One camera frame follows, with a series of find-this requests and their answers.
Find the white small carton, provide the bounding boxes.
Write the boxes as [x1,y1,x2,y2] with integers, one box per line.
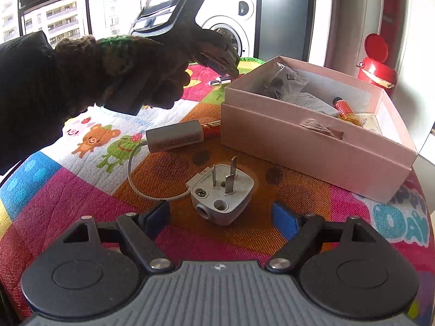
[284,92,340,117]

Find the colourful cartoon play mat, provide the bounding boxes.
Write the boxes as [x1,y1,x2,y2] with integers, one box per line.
[0,58,435,326]

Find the small orange bottle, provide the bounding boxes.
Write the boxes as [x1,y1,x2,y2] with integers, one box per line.
[331,97,363,126]

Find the pink cardboard box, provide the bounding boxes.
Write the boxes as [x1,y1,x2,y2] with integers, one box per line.
[220,56,418,203]

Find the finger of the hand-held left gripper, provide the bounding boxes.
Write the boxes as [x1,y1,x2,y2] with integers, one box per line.
[200,31,240,77]

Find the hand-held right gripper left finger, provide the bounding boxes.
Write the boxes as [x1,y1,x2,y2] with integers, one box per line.
[62,200,174,273]

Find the person's left hand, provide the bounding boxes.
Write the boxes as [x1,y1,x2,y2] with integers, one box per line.
[54,29,218,111]

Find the clear plastic bag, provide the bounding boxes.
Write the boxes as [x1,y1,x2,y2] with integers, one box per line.
[260,63,310,101]

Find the red pen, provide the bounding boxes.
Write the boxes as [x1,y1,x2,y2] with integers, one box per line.
[200,118,222,133]

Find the red trash bin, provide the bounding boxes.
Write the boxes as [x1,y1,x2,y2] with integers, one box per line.
[356,33,399,91]

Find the white washing machine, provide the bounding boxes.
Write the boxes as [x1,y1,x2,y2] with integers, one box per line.
[200,0,262,60]

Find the white cable adapter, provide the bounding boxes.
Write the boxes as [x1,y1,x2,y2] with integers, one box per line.
[128,120,204,202]

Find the brown twine bow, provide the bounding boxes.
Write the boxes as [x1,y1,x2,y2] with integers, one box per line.
[301,118,344,140]

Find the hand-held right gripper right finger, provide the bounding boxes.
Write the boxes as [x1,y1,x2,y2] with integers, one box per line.
[266,201,374,273]

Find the person's left forearm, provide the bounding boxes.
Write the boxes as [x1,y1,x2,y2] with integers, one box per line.
[0,30,99,176]

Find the white three-pin plug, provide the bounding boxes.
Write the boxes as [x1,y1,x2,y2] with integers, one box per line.
[186,156,255,227]

